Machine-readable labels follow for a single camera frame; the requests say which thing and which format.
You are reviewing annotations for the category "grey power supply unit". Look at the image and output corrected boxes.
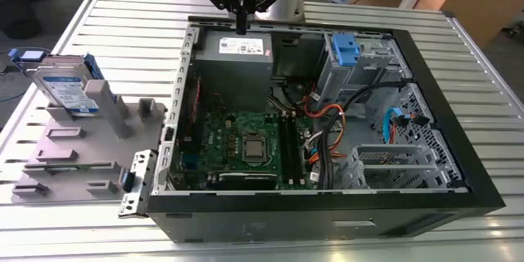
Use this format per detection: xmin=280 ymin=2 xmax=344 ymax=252
xmin=191 ymin=30 xmax=275 ymax=112

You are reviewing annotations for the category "blue floor cable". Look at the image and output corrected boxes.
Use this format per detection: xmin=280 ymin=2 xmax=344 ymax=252
xmin=0 ymin=85 xmax=32 ymax=103

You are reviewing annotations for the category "black RAM slot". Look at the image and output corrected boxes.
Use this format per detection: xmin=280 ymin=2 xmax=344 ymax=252
xmin=288 ymin=113 xmax=307 ymax=188
xmin=277 ymin=113 xmax=289 ymax=187

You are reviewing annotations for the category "silver CPU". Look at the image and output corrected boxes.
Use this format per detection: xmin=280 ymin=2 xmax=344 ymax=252
xmin=244 ymin=137 xmax=267 ymax=160

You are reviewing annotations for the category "thick black case cable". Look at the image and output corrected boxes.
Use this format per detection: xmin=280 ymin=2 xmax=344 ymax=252
xmin=321 ymin=80 xmax=415 ymax=189

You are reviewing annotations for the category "orange wire bundle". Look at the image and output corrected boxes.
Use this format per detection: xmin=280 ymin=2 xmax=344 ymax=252
xmin=303 ymin=83 xmax=349 ymax=164

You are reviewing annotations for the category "black open PC case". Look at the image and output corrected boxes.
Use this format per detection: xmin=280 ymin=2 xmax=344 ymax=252
xmin=117 ymin=15 xmax=507 ymax=243

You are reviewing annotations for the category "metal slot retainer bracket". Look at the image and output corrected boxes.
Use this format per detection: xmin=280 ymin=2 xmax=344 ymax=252
xmin=117 ymin=148 xmax=160 ymax=218

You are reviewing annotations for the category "grey parts rack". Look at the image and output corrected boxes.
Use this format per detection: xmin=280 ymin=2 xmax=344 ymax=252
xmin=11 ymin=79 xmax=168 ymax=204

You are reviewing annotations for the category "black waste bin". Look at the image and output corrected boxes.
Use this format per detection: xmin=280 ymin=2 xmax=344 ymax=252
xmin=0 ymin=0 xmax=45 ymax=40

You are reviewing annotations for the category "black graphics card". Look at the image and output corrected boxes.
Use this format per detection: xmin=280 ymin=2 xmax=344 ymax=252
xmin=207 ymin=171 xmax=279 ymax=191

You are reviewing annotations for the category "blue drive cage latch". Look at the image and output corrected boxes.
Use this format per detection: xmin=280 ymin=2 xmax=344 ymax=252
xmin=333 ymin=33 xmax=361 ymax=66

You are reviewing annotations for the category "metal drive cage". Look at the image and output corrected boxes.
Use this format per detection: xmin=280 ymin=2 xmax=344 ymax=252
xmin=319 ymin=31 xmax=412 ymax=103

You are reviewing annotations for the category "hard disk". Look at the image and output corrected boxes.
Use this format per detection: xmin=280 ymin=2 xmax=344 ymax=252
xmin=8 ymin=47 xmax=101 ymax=119

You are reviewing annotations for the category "blue data wire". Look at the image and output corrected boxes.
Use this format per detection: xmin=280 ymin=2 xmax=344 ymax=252
xmin=384 ymin=107 xmax=411 ymax=145

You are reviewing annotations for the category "metal disk bay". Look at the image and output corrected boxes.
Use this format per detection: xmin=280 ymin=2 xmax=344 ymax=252
xmin=347 ymin=145 xmax=468 ymax=191

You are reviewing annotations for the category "red fan wire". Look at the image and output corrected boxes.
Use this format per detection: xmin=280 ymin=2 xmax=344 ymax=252
xmin=185 ymin=74 xmax=205 ymax=143

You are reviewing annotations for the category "yellow black wire bundle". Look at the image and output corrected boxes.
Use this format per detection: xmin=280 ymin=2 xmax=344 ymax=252
xmin=265 ymin=85 xmax=299 ymax=112

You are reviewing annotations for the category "green motherboard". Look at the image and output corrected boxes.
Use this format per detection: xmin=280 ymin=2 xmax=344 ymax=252
xmin=179 ymin=110 xmax=324 ymax=191

